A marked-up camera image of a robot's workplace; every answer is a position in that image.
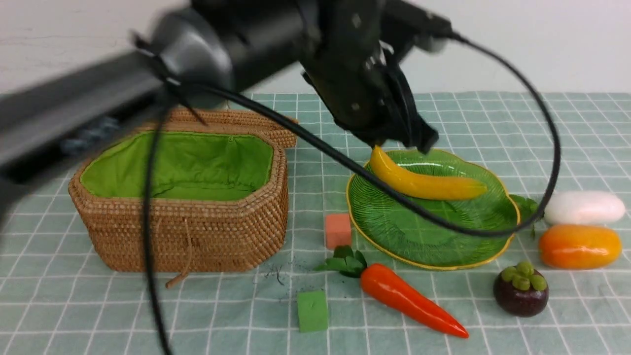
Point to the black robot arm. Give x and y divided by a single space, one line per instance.
222 47

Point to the orange yellow mango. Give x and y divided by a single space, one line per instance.
579 247

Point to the green glass leaf plate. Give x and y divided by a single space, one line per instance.
405 236

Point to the wicker basket green lining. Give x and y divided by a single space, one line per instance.
219 202

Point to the orange foam cube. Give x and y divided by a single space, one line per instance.
337 230

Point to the dark purple mangosteen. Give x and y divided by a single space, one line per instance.
521 290

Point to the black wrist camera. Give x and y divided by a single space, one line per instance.
404 26

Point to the yellow banana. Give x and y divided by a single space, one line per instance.
435 188

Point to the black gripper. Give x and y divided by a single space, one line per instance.
362 85

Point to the green foam cube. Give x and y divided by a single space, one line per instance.
312 308

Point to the white radish with leaves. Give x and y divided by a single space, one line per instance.
583 208

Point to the wicker basket lid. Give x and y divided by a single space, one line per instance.
233 121

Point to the orange carrot with leaves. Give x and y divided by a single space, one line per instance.
385 286

